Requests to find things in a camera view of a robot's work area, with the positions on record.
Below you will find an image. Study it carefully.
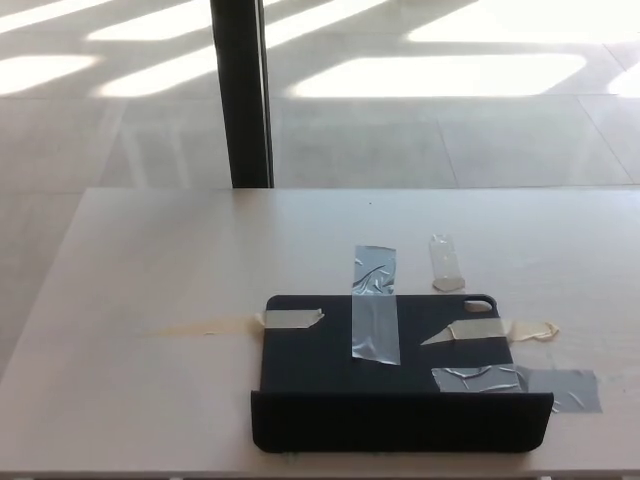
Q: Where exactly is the long grey duct tape strip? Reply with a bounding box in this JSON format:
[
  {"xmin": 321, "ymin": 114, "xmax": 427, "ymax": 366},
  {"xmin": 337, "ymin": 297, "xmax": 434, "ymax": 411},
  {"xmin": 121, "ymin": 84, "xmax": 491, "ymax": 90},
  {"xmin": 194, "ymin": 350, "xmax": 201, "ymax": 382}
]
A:
[{"xmin": 351, "ymin": 244, "xmax": 402, "ymax": 366}]

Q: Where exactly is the wide grey duct tape strip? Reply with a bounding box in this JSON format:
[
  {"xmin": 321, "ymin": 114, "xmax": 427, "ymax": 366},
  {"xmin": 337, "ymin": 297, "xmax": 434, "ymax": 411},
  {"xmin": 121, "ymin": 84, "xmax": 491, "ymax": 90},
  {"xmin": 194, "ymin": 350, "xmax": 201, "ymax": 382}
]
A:
[{"xmin": 430, "ymin": 364, "xmax": 603, "ymax": 414}]

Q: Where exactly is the long beige masking tape strip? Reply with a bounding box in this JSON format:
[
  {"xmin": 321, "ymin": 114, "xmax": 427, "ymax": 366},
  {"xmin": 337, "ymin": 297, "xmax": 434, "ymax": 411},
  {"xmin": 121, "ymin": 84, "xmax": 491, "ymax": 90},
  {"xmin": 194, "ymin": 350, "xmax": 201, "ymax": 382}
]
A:
[{"xmin": 137, "ymin": 308, "xmax": 326, "ymax": 338}]

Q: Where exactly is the short beige masking tape strip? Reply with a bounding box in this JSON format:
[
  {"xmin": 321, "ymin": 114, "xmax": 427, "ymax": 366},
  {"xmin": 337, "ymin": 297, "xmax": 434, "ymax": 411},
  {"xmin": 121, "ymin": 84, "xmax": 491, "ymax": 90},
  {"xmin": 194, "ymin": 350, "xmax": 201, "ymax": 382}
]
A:
[{"xmin": 420, "ymin": 319, "xmax": 561, "ymax": 346}]

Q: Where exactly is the black window frame post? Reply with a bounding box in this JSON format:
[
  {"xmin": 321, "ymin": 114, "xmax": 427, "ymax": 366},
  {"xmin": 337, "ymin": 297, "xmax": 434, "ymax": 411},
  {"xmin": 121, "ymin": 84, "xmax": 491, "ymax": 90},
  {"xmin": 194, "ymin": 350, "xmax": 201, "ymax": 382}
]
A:
[{"xmin": 209, "ymin": 0, "xmax": 276, "ymax": 190}]

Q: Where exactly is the clear plastic tube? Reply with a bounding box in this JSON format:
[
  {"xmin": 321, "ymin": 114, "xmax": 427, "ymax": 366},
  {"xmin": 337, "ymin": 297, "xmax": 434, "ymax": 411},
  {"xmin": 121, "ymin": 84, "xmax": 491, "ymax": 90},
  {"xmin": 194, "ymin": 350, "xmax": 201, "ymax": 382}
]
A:
[{"xmin": 428, "ymin": 233, "xmax": 467, "ymax": 293}]

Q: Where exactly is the dark tablet cover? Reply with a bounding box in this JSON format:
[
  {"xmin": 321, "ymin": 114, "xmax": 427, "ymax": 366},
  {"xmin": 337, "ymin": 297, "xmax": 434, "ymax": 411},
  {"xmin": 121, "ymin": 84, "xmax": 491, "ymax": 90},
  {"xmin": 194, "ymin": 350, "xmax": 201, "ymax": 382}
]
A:
[{"xmin": 250, "ymin": 293, "xmax": 555, "ymax": 455}]

